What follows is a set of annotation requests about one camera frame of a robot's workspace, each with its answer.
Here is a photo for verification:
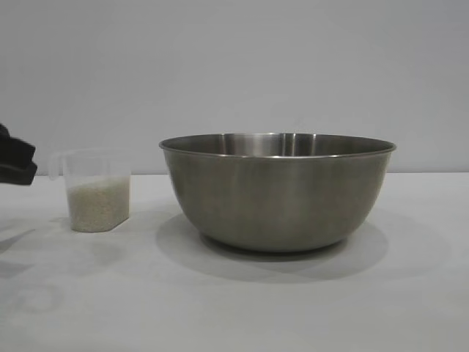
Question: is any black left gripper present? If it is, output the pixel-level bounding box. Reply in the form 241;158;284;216
0;122;38;186

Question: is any clear plastic measuring cup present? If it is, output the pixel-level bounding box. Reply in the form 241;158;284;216
48;148;132;232

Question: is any white uncooked rice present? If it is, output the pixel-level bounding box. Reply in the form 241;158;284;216
68;175;130;232

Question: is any stainless steel mixing bowl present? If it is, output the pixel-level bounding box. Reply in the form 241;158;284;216
158;131;398;254

